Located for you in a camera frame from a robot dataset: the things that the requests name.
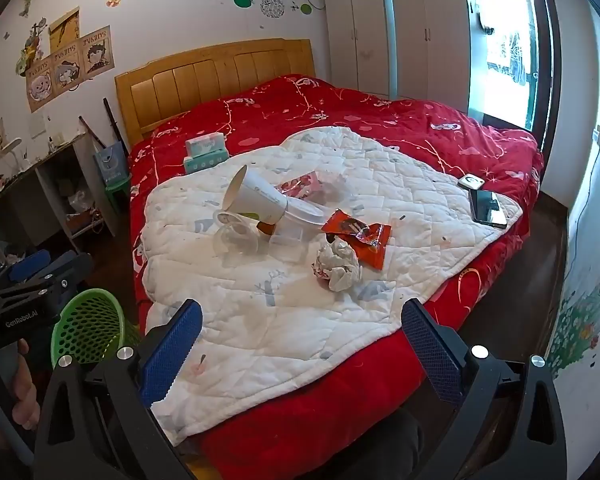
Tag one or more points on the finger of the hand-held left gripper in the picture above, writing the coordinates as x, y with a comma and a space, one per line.
67, 270
30, 265

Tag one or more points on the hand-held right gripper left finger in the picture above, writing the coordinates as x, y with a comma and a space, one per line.
172, 355

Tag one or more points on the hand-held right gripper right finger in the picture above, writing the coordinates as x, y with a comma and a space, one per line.
432, 355

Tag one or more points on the green plastic mesh basket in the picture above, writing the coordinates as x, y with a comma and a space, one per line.
90, 320

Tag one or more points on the paper wrapper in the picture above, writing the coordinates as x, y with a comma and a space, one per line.
337, 265

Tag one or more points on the clear plastic cup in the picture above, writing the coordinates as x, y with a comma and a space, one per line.
235, 240

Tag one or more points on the orange snack wrapper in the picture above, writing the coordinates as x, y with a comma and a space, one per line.
365, 240

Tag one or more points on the clear plastic tub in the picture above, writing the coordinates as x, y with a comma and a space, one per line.
287, 245

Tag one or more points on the white paper cup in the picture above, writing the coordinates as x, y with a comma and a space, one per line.
260, 197

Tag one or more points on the pink snack wrapper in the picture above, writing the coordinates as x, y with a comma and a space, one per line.
300, 185

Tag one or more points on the person's left hand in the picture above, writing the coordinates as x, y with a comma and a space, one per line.
27, 395

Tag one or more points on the green plastic stool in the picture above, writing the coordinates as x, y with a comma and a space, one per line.
120, 195

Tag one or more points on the white shelf desk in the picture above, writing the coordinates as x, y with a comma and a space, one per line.
50, 175

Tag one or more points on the white quilted blanket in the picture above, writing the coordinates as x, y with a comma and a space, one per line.
280, 320

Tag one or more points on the blue paper bag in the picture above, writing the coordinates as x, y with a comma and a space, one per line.
111, 162

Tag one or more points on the dark wooden stick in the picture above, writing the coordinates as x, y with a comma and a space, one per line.
115, 125
90, 131

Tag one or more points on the black smartphone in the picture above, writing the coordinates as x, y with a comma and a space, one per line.
487, 207

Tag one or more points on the teal dotted box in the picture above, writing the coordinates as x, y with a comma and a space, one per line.
205, 165

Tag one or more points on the small white case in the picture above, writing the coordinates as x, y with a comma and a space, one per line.
471, 181

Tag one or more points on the teal tissue pack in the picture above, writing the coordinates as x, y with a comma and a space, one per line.
205, 144

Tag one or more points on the wooden bed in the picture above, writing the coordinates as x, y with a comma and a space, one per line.
205, 80

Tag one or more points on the bed with red cover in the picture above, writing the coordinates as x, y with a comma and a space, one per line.
380, 125

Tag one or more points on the glass balcony door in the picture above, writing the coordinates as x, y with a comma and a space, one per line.
510, 50

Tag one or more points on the white wardrobe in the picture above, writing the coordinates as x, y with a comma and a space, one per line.
355, 35
430, 35

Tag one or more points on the flower wall decal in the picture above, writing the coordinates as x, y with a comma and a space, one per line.
580, 320

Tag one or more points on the cartoon wall poster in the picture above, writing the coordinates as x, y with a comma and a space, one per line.
70, 67

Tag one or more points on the small floral round wall sticker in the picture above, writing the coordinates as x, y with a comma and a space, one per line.
272, 6

